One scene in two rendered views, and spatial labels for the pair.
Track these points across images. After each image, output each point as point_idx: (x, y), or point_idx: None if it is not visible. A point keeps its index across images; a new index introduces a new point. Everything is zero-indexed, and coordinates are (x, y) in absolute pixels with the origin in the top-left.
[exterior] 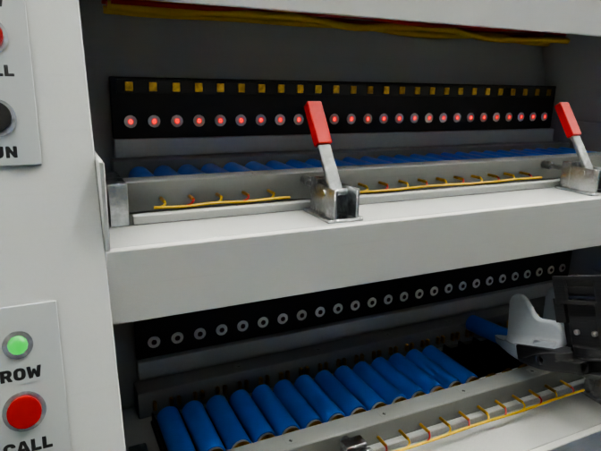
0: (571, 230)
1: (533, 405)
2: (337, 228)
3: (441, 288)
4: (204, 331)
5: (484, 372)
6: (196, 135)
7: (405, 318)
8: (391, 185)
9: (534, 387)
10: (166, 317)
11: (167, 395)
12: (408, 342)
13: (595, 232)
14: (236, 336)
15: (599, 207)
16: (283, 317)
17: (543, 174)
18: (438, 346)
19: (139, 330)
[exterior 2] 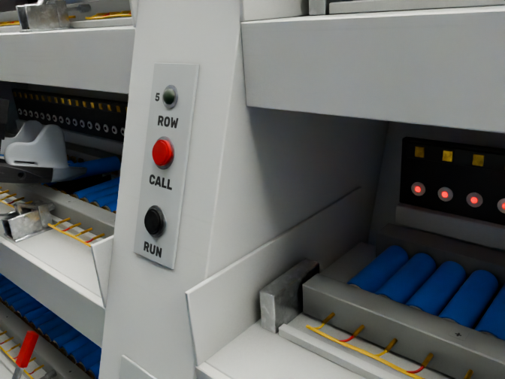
0: (4, 62)
1: (4, 201)
2: None
3: None
4: (31, 113)
5: (66, 190)
6: (48, 0)
7: (105, 145)
8: (13, 25)
9: (25, 197)
10: (20, 99)
11: (10, 137)
12: (89, 160)
13: (19, 68)
14: (42, 121)
15: (13, 42)
16: (53, 117)
17: (92, 19)
18: (107, 174)
19: (16, 103)
